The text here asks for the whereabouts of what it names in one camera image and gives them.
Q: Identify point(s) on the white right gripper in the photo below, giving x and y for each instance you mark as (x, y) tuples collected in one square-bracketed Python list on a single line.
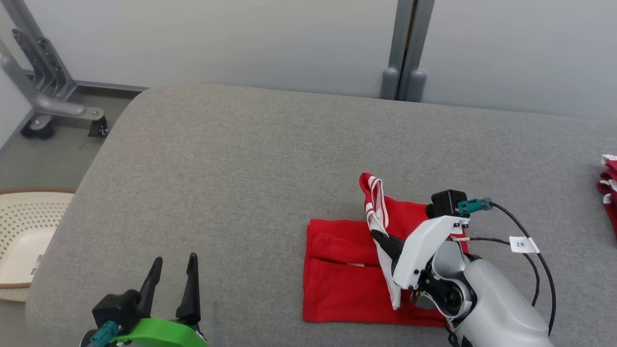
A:
[(424, 246)]

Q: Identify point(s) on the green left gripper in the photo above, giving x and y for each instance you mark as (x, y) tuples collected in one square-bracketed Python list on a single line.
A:
[(164, 332)]

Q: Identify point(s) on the red white basketball jersey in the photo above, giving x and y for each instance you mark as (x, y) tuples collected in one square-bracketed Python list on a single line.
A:
[(337, 270)]

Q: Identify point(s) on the red shorts white stripes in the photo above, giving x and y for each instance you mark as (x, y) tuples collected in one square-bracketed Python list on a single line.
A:
[(610, 193)]

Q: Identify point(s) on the cream perforated laundry basket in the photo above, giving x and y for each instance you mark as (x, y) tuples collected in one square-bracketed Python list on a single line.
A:
[(24, 231)]

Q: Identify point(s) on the grey metal wheeled stand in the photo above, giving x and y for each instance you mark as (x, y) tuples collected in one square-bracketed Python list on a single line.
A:
[(43, 86)]

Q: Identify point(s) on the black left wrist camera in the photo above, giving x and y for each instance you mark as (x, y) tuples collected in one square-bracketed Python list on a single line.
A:
[(115, 308)]

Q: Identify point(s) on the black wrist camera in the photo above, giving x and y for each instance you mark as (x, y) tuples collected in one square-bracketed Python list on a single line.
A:
[(115, 308), (446, 202)]

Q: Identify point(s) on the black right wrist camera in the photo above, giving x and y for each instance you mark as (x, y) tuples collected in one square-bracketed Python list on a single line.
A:
[(446, 202)]

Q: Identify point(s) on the grey partition post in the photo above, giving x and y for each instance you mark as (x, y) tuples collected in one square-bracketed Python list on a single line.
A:
[(399, 48), (422, 48)]

